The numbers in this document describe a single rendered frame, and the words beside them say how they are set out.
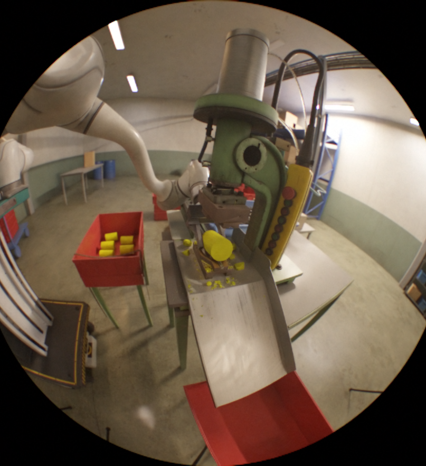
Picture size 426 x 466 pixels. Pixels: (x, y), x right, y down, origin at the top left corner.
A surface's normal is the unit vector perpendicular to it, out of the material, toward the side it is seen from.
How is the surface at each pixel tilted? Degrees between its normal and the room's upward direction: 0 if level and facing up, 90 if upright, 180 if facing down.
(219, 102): 90
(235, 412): 0
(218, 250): 74
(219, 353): 30
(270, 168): 90
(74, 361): 0
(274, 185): 90
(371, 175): 90
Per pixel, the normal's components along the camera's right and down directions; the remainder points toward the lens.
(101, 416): 0.14, -0.86
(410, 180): -0.93, 0.04
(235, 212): 0.33, 0.51
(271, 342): 0.29, -0.50
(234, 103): -0.18, 0.46
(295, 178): -0.72, 0.16
